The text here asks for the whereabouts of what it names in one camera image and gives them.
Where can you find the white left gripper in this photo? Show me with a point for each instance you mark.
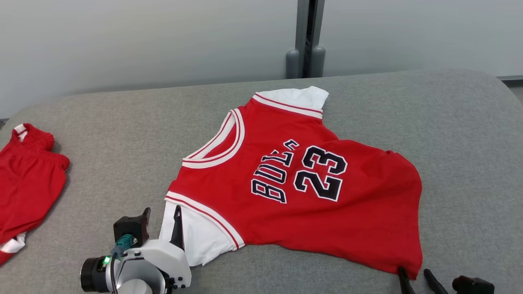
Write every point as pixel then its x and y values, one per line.
pixel 163 257

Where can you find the grey metal post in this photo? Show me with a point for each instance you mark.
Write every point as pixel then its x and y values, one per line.
pixel 305 41

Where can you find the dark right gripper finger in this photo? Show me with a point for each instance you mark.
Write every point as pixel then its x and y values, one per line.
pixel 405 283
pixel 435 283

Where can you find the red basketball jersey number 23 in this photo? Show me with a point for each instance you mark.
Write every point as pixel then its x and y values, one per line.
pixel 306 196

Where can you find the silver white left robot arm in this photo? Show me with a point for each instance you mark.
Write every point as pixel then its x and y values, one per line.
pixel 139 279

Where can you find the red shorts with white stripe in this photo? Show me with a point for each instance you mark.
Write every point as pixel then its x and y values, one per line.
pixel 28 188

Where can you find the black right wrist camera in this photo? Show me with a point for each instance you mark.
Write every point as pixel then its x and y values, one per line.
pixel 472 286

